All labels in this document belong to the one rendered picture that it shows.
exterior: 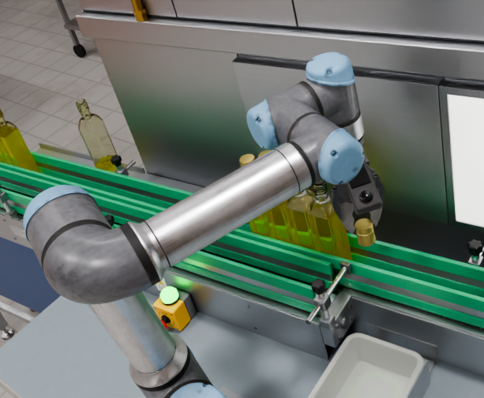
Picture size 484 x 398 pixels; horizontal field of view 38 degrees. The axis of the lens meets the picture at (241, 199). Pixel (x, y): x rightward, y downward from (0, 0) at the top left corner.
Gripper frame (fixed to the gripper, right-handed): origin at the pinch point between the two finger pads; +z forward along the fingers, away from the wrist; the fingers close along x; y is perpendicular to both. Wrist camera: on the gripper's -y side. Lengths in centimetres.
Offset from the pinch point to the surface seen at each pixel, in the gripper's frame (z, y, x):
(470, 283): 19.5, -4.3, -18.1
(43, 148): 20, 108, 78
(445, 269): 17.1, -1.1, -14.5
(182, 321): 32, 24, 44
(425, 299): 19.4, -4.9, -8.3
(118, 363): 35, 19, 61
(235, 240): 14.4, 25.4, 24.9
